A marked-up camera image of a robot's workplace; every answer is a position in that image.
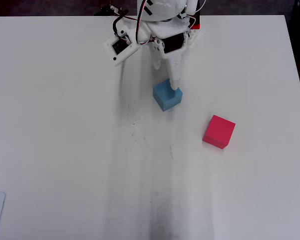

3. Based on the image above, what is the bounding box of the blue foam cube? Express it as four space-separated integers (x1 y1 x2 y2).
152 78 183 112

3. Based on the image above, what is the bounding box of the small black circuit board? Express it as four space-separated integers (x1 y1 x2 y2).
93 4 129 17

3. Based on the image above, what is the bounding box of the white and red robot base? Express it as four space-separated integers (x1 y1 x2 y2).
189 9 203 30

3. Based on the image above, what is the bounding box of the white mounted camera module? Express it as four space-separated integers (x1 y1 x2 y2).
103 25 140 67

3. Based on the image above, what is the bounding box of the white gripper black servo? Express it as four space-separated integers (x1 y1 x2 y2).
139 20 200 91

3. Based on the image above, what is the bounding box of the black camera cable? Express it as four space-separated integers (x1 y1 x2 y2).
112 9 130 38

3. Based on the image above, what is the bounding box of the red foam cube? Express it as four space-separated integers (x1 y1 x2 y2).
202 114 236 150

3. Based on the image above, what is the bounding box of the red white servo wire bundle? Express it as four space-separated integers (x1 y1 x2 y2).
136 0 154 47

